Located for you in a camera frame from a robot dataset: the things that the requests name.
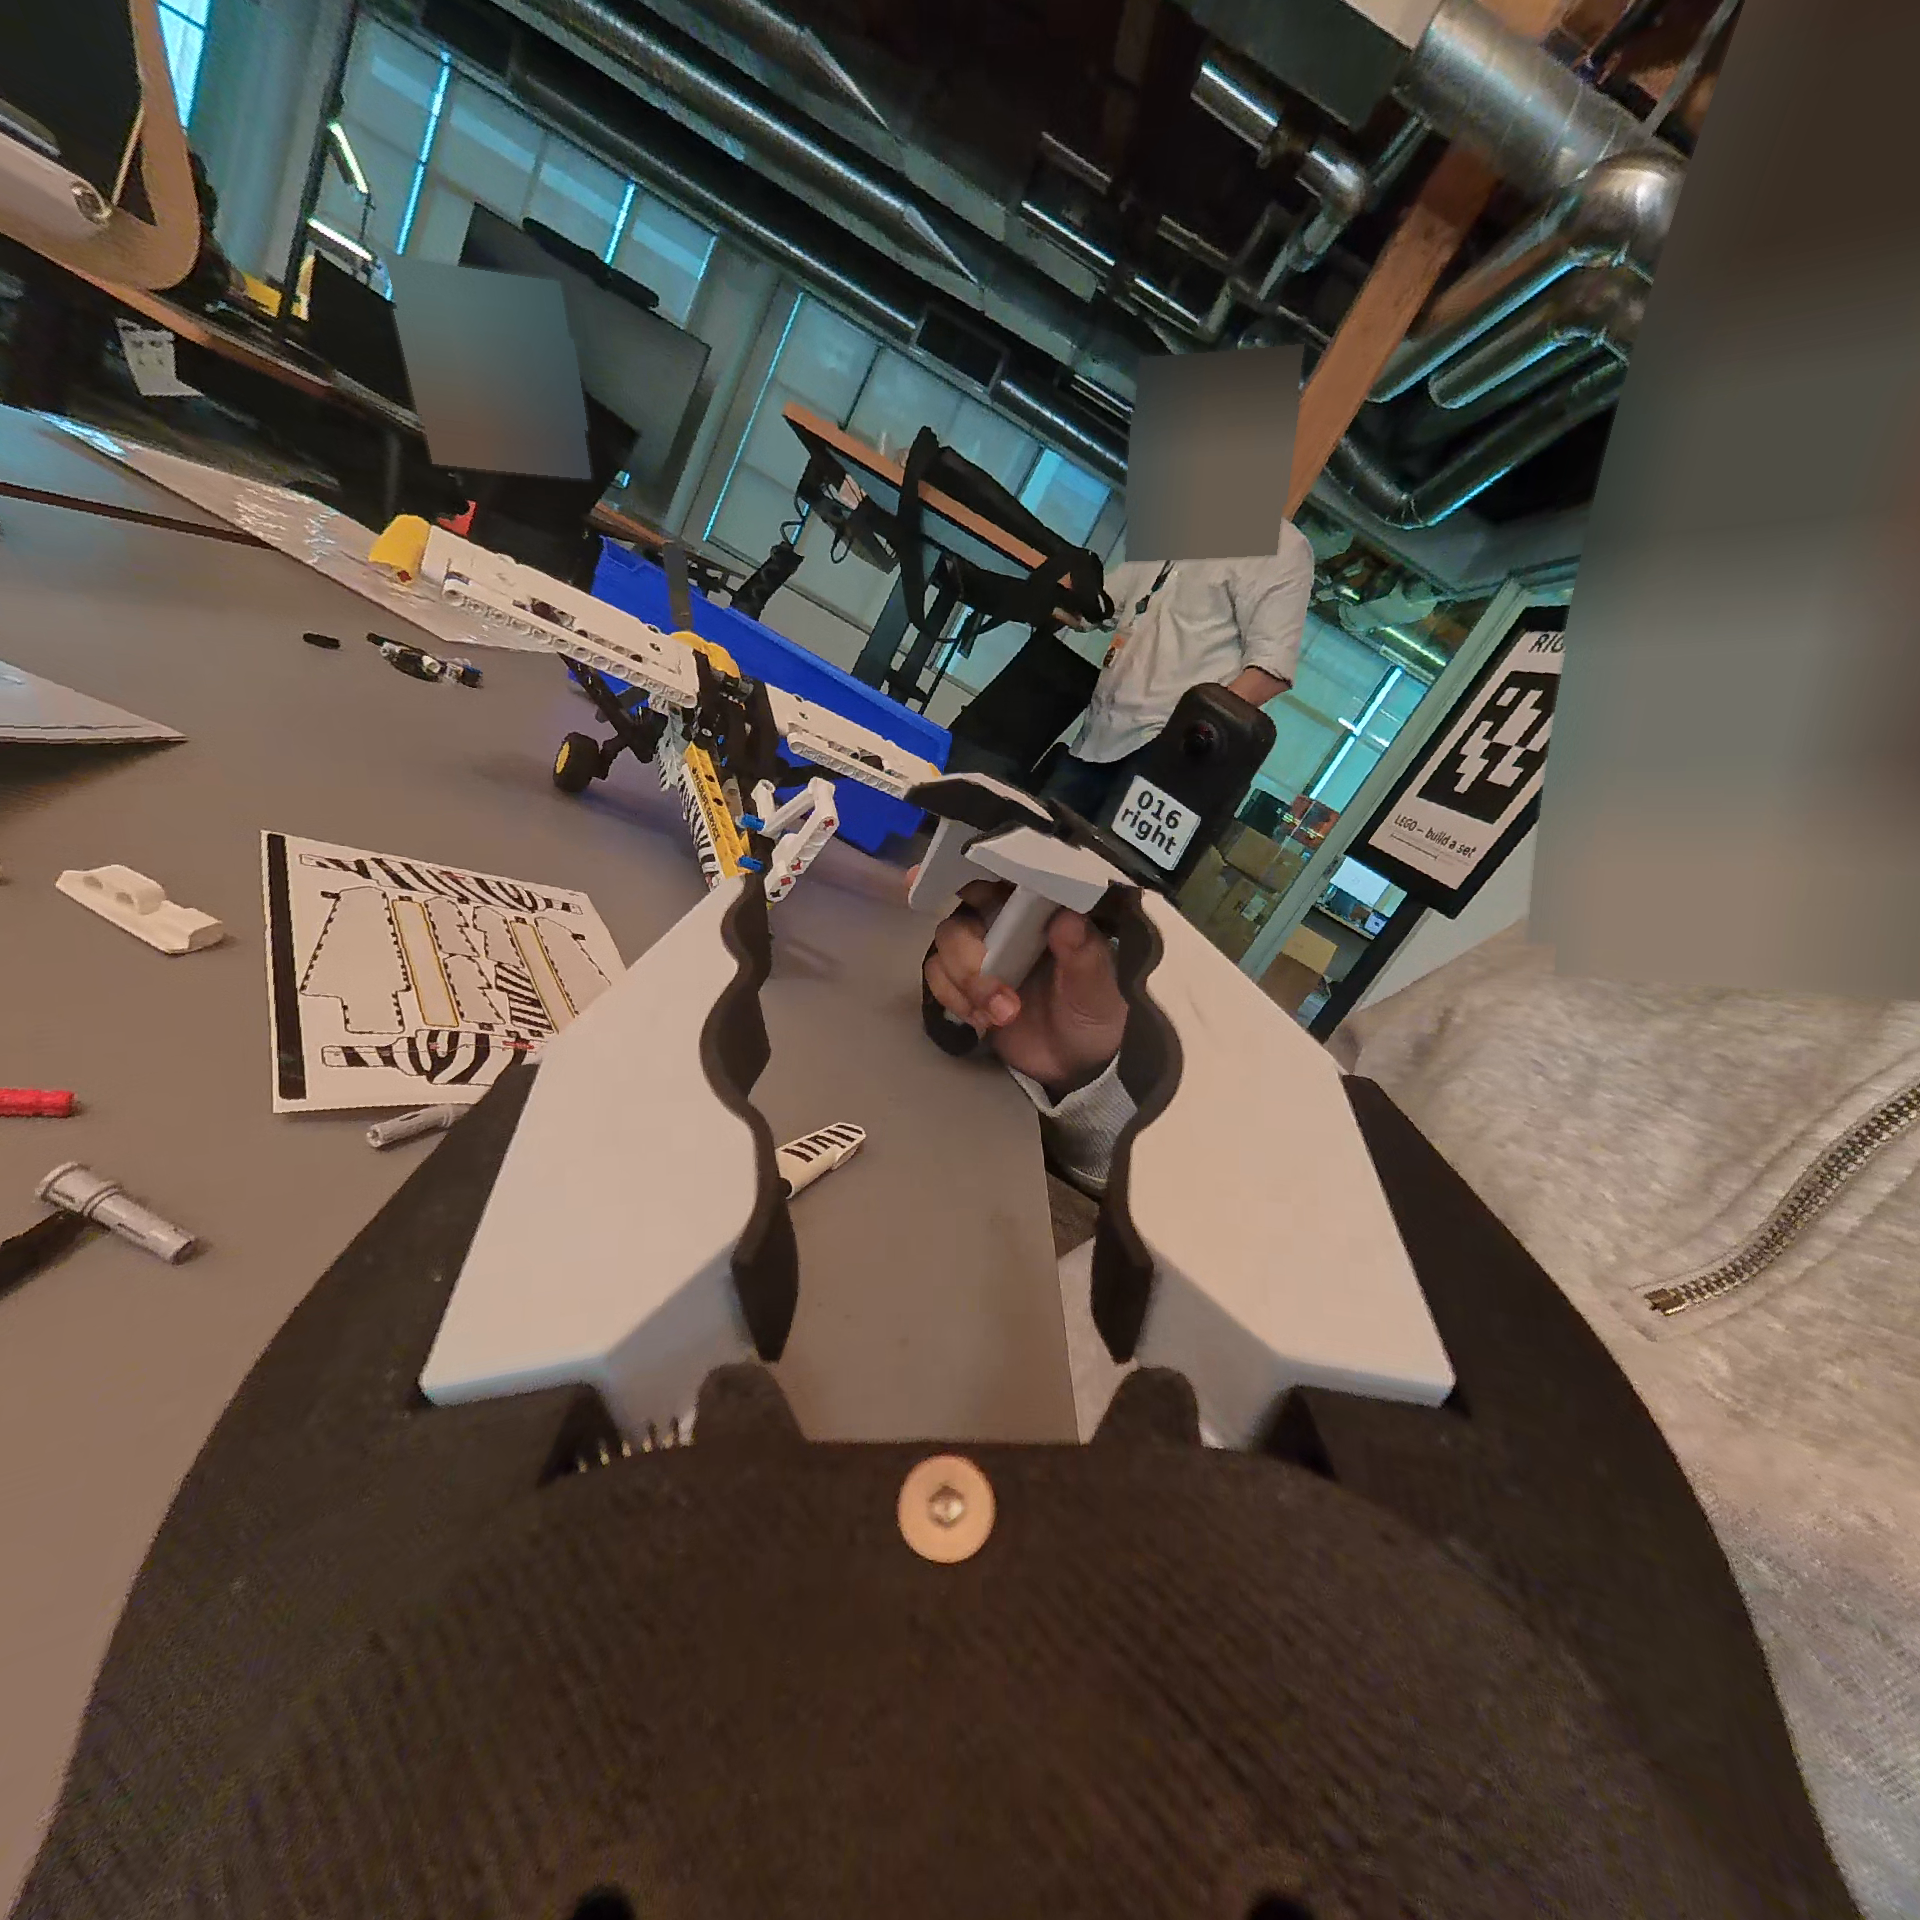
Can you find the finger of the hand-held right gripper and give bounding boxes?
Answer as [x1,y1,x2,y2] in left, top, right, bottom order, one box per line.
[903,767,1053,914]
[963,834,1113,914]

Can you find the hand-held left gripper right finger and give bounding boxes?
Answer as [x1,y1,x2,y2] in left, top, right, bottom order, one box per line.
[1091,883,1457,1451]

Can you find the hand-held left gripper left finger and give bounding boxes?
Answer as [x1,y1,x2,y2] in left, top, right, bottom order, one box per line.
[420,874,805,1427]

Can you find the small striped sticker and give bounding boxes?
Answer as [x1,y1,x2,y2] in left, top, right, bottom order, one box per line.
[770,1122,873,1201]

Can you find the scattered loose lego pieces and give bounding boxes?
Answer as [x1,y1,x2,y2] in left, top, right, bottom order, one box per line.
[0,1089,202,1296]

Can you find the white yellow lego plane model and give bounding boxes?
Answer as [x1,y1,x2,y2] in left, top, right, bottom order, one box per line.
[373,511,944,903]

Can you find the white lego wedge panel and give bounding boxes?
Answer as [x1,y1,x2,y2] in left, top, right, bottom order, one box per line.
[55,861,225,957]

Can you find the lego instruction booklet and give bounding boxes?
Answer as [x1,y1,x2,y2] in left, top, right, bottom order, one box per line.
[0,657,187,748]

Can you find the person's right hand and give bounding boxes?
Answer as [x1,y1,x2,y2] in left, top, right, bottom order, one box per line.
[921,883,1130,1098]

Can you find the blue plastic bin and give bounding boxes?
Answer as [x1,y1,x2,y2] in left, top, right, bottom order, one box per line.
[593,536,957,861]

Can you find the stack of cardboard boxes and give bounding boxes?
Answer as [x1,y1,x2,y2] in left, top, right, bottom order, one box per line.
[1188,826,1341,1010]

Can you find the black and white marker board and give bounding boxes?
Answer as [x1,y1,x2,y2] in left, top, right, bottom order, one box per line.
[1354,596,1571,924]

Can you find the zebra striped sticker sheet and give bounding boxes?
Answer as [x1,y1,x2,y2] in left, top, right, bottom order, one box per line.
[265,827,625,1114]

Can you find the wooden standing desk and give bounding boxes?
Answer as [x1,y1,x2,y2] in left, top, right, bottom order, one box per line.
[783,398,1122,708]

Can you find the dark flat screen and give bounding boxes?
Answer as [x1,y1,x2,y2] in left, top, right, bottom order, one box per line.
[467,201,716,516]

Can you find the tan-edged computer monitor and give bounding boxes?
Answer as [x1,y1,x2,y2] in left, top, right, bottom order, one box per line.
[0,0,205,294]

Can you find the metal air duct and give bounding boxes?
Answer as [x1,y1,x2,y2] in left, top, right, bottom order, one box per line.
[1188,0,1700,528]

